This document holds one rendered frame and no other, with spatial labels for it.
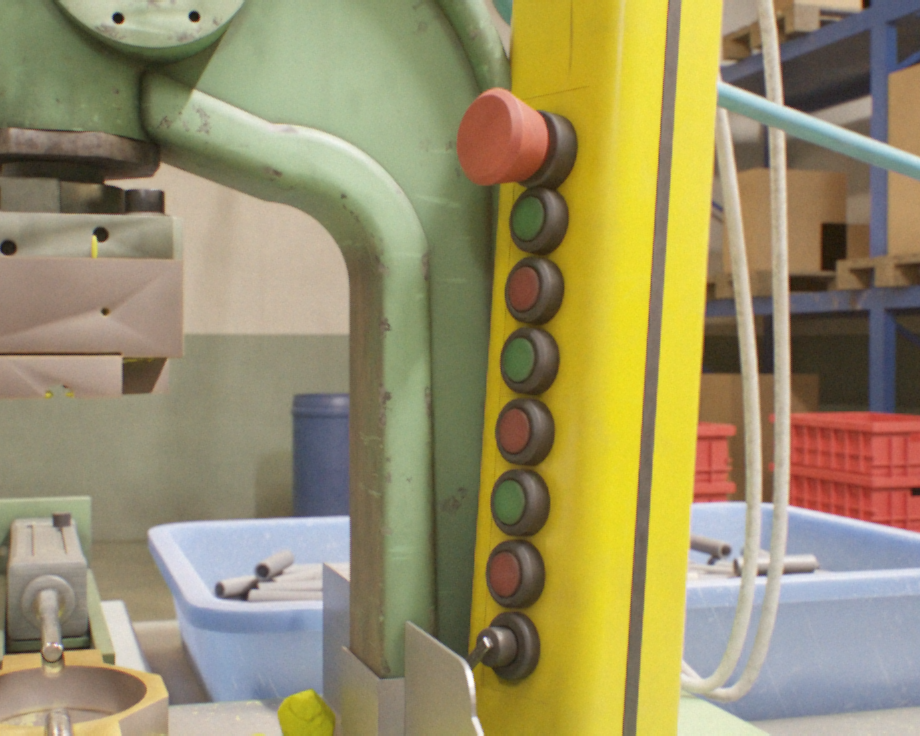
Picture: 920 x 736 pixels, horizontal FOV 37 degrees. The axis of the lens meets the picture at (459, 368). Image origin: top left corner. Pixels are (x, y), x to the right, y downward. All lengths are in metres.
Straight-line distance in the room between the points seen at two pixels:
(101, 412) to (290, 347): 1.26
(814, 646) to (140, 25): 0.59
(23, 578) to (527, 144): 0.43
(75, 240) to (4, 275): 0.04
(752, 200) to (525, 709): 7.64
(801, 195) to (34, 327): 7.84
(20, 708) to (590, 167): 0.35
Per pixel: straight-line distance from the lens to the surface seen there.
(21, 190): 0.57
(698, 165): 0.61
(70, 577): 0.85
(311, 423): 7.55
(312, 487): 7.57
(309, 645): 0.80
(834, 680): 0.95
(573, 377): 0.56
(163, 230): 0.56
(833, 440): 4.45
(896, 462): 4.34
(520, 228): 0.58
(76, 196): 0.58
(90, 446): 8.84
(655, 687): 0.60
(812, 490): 4.58
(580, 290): 0.57
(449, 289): 0.62
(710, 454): 4.00
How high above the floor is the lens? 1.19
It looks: 1 degrees down
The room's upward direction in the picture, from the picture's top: straight up
